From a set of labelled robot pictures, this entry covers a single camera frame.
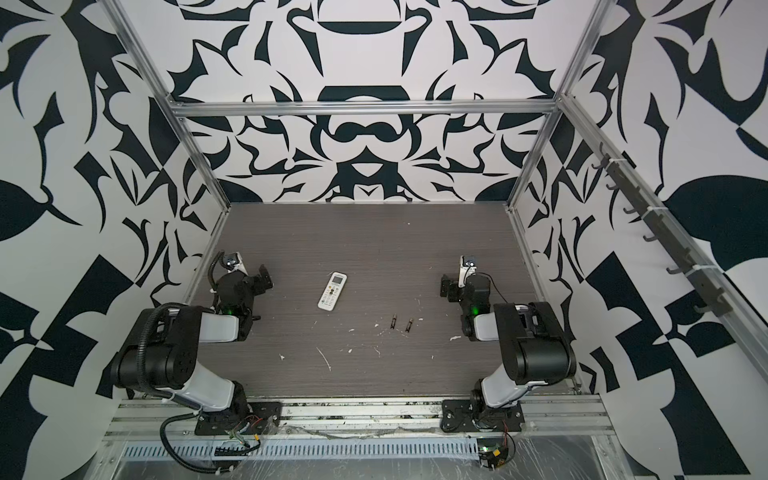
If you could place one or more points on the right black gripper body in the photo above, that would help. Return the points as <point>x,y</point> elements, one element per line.
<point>450,288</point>

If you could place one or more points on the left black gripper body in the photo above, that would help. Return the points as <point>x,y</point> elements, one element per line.
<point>255,281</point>

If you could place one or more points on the white remote control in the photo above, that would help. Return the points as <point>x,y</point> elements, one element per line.
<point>332,291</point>

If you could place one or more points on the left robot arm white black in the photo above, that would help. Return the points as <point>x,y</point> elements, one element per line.
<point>160,355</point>

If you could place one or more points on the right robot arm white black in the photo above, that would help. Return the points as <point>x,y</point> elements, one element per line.
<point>534,350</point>

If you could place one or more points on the small green circuit board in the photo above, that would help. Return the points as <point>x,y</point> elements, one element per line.
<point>493,457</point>

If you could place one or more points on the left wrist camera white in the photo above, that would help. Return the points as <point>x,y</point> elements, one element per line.
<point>233,262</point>

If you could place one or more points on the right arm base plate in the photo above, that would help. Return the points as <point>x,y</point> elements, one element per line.
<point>466,416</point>

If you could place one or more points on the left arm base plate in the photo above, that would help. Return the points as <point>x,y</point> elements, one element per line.
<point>257,418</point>

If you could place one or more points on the white slotted cable duct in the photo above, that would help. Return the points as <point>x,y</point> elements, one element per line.
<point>327,449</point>

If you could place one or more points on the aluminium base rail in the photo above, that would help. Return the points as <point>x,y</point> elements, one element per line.
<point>371,417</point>

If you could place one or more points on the aluminium frame back bar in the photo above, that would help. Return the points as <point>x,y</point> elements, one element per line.
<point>373,107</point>

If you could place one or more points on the black wall hook rack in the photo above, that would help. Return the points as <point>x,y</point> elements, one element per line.
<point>664,229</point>

